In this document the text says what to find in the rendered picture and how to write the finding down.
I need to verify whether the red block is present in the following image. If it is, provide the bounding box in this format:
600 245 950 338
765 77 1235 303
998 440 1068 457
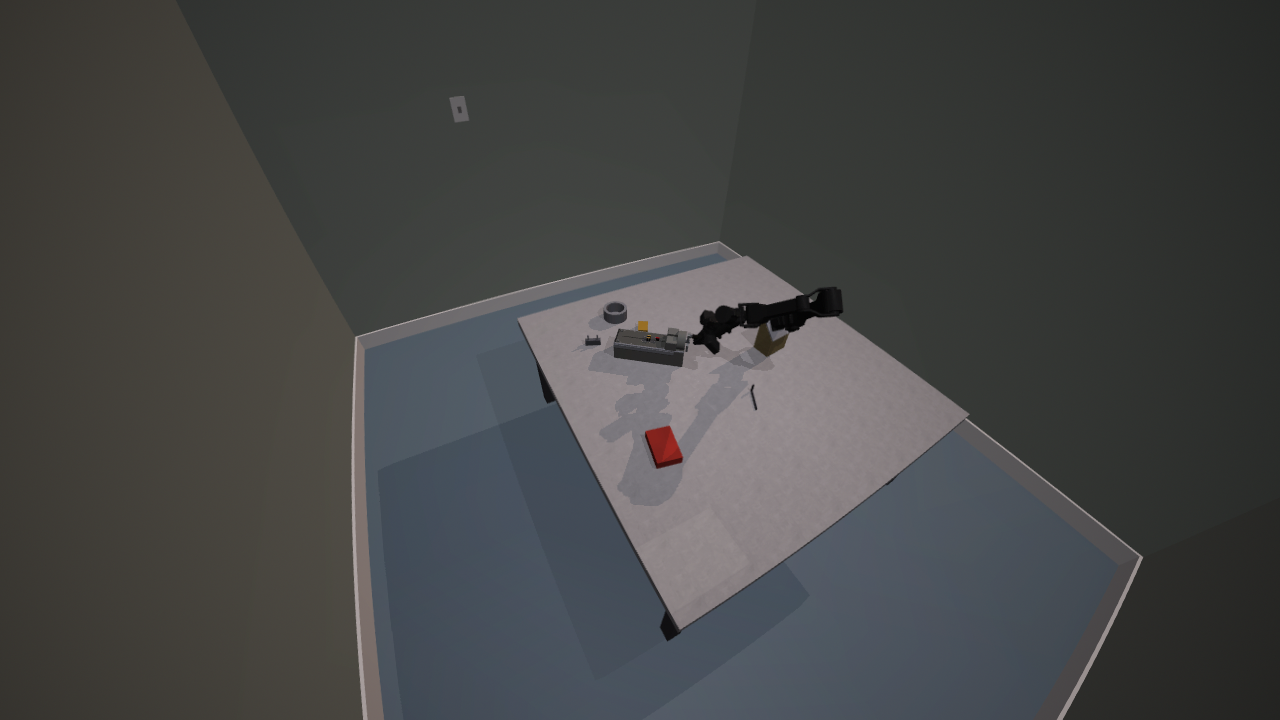
645 427 684 469

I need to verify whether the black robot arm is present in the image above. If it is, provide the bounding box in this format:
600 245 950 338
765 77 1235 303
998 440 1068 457
700 287 844 333

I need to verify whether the dark grey ring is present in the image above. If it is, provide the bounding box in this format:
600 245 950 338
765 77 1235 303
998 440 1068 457
603 301 627 324

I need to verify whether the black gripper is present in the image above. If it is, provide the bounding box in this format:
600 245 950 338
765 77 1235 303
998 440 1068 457
692 323 732 354

